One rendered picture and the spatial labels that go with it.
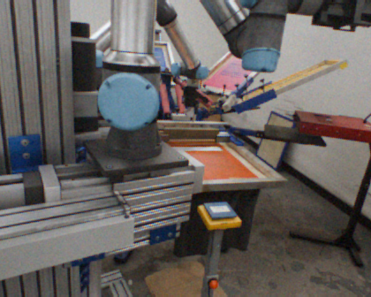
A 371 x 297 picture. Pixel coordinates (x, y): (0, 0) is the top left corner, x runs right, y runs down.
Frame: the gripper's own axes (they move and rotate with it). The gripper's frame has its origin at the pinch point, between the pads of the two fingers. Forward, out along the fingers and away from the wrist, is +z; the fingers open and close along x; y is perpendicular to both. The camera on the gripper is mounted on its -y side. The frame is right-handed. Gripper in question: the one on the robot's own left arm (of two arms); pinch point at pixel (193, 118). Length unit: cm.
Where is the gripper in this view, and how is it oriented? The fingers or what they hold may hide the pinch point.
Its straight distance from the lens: 180.8
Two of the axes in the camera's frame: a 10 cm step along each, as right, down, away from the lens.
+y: -9.5, 0.2, -3.0
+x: 2.9, 3.5, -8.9
